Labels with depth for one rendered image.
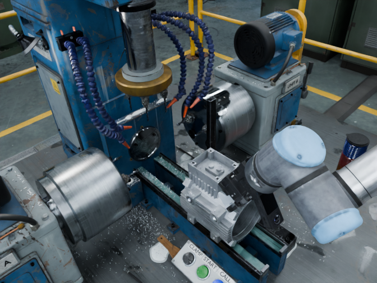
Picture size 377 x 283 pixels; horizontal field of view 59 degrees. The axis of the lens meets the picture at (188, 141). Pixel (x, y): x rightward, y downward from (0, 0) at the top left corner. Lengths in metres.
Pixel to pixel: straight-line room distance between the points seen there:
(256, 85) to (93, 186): 0.74
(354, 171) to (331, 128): 1.03
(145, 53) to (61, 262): 0.63
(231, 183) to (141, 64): 0.45
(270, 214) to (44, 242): 0.57
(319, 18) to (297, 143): 3.69
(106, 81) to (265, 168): 0.75
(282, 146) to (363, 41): 3.56
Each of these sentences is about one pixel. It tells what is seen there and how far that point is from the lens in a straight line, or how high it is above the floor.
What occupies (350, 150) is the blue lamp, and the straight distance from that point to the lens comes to 1.04.
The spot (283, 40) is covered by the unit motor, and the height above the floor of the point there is 1.28.
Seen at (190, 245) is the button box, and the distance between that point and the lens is 0.89.
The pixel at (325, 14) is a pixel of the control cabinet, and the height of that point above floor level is 0.55.
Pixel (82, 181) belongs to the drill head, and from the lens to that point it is 1.00.
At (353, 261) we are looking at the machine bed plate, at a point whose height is 0.80.
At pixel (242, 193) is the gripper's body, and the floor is 1.22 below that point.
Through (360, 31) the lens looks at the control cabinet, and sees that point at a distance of 4.13.
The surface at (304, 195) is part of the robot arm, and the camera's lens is 0.64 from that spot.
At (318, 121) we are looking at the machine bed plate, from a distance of 1.84.
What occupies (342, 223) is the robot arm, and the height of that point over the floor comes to 1.33.
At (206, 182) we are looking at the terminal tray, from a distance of 0.98.
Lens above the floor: 1.81
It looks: 38 degrees down
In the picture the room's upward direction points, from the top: 3 degrees counter-clockwise
